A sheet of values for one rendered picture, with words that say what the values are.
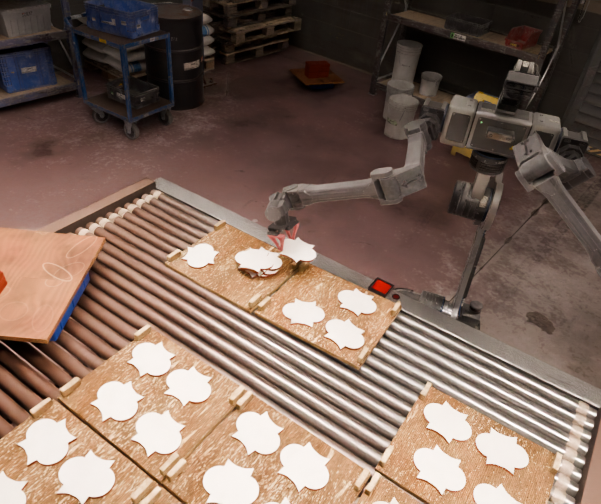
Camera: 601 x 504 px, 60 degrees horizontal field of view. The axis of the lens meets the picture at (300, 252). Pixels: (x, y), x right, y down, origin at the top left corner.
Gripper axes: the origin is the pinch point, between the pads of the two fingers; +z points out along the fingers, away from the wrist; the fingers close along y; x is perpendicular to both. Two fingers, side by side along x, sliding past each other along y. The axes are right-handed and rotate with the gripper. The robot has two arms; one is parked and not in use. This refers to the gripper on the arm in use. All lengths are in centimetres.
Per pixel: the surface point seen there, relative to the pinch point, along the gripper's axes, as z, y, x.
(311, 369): 22, 35, 28
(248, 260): 3.6, 10.0, -11.4
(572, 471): 44, 22, 103
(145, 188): -12, -7, -80
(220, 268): 5.6, 15.6, -21.2
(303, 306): 15.2, 14.8, 14.2
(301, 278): 13.6, 1.4, 5.1
